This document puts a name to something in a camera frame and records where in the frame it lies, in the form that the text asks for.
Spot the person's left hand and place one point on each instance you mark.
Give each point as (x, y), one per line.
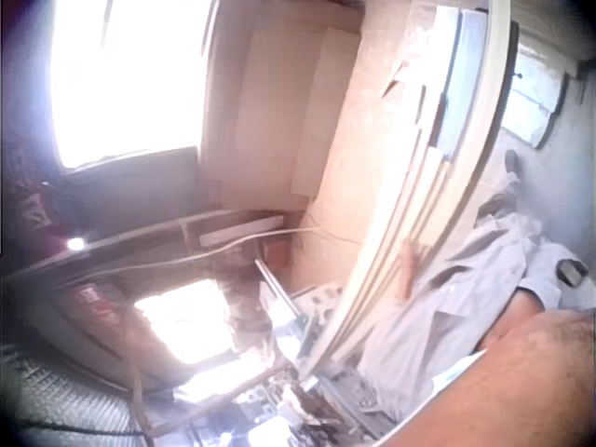
(410, 265)

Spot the person's left fingers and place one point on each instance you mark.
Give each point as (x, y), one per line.
(418, 256)

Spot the stack of pale wooden boards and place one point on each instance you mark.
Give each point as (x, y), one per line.
(419, 186)

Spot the large plywood sheet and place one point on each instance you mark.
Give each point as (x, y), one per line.
(354, 163)

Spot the person's legs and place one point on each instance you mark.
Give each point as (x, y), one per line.
(507, 186)

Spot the metal rod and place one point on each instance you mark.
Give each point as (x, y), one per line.
(278, 286)

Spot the small black object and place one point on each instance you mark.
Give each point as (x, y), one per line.
(572, 271)

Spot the white power strip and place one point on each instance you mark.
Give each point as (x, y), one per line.
(242, 232)

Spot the cluttered metal workbench machine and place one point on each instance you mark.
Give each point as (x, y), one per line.
(298, 400)

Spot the leaning wooden panels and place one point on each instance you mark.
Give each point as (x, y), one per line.
(279, 116)

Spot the bright window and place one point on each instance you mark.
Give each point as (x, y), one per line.
(130, 74)

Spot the metal mesh grate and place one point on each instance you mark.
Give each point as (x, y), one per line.
(60, 400)

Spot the framed pale wall panel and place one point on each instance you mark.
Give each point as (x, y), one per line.
(535, 93)

